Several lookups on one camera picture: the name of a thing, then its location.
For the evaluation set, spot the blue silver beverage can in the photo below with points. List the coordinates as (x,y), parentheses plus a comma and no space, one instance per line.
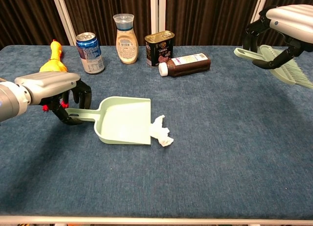
(91,54)

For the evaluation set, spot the blue fabric table cover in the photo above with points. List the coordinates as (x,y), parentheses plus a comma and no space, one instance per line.
(156,177)

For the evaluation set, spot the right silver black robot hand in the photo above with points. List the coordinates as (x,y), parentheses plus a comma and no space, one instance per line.
(293,20)

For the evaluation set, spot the white paper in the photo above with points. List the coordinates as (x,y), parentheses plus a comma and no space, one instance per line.
(161,131)

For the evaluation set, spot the pale green plastic dustpan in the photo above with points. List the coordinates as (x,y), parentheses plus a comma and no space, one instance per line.
(124,123)

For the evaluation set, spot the pale green hand brush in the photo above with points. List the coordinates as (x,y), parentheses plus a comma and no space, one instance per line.
(291,73)

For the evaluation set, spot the beige sauce bottle clear cap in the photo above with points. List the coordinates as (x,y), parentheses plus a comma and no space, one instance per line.
(126,48)

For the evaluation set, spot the yellow rubber chicken toy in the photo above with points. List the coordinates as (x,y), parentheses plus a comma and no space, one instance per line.
(55,57)

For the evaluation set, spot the white partition frame post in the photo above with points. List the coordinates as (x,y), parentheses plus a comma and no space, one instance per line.
(64,18)
(158,10)
(256,6)

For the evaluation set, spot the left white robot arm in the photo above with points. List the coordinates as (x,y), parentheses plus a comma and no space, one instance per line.
(11,101)

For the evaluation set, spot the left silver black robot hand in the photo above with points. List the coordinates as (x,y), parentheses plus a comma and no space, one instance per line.
(49,85)

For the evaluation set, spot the brown bottle white cap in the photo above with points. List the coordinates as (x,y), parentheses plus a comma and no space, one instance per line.
(188,64)

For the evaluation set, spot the black gold rectangular tin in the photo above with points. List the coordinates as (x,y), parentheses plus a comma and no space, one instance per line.
(159,51)

